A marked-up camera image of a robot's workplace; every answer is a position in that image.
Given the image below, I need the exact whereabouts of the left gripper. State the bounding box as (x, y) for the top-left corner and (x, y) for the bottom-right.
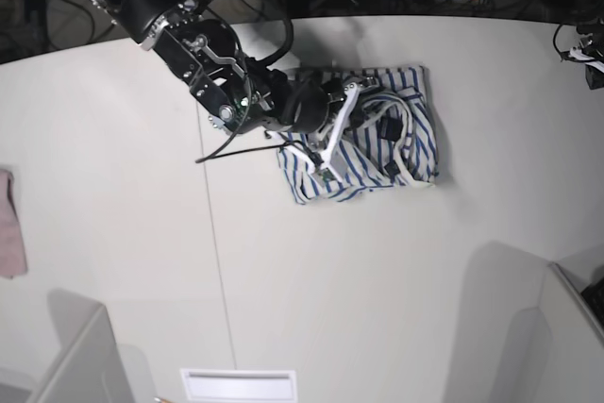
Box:
(584, 33), (603, 90)

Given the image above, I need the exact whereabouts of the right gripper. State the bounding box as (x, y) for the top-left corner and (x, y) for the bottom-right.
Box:
(244, 69), (344, 134)

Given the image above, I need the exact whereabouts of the blue white striped T-shirt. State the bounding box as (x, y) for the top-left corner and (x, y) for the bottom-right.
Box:
(277, 65), (439, 205)

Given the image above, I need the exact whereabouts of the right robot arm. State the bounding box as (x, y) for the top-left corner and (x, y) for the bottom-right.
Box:
(91, 0), (345, 134)

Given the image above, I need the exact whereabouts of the black keyboard corner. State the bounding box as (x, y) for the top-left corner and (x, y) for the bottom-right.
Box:
(581, 279), (604, 327)

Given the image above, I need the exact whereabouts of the white tray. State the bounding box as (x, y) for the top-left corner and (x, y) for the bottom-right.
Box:
(180, 369), (298, 403)

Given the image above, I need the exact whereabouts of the pink cloth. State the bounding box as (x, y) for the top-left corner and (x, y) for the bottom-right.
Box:
(0, 169), (27, 278)

